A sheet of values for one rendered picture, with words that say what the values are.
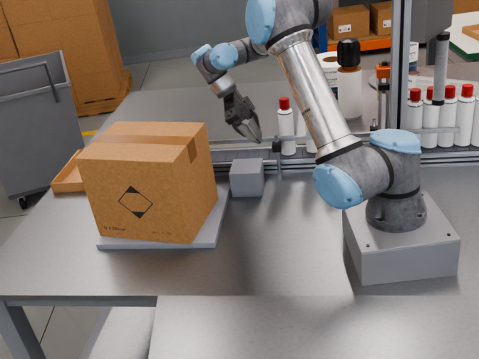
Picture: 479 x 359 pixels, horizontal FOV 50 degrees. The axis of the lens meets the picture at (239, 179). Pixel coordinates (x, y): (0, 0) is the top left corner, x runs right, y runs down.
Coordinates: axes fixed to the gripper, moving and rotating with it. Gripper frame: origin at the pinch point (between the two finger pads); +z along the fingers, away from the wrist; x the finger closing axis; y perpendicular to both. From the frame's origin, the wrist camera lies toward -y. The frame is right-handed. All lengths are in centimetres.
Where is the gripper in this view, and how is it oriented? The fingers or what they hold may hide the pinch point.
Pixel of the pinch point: (258, 140)
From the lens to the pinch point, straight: 172.5
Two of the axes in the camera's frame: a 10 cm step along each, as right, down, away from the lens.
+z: 5.6, 7.9, 2.7
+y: 1.6, -4.2, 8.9
